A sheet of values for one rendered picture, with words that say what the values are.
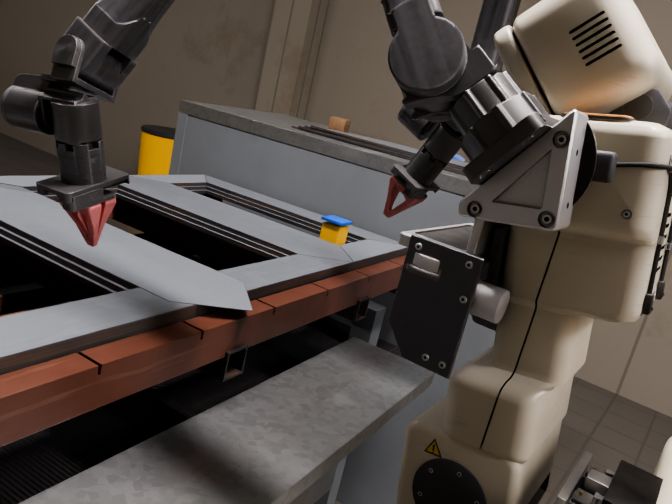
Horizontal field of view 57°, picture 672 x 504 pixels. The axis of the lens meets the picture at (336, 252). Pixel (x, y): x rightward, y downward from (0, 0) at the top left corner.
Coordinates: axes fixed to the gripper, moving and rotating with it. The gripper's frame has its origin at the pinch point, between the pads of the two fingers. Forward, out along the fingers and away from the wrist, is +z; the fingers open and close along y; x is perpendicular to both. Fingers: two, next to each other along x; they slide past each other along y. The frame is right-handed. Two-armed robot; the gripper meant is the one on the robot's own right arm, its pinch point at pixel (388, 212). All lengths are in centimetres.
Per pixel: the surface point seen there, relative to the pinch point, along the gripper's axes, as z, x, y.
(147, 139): 163, -241, -179
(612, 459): 69, 83, -165
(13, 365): 17, 4, 69
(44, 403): 18, 9, 68
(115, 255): 26, -19, 39
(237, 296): 16.3, 1.1, 31.7
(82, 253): 27, -21, 43
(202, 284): 19.1, -4.5, 33.5
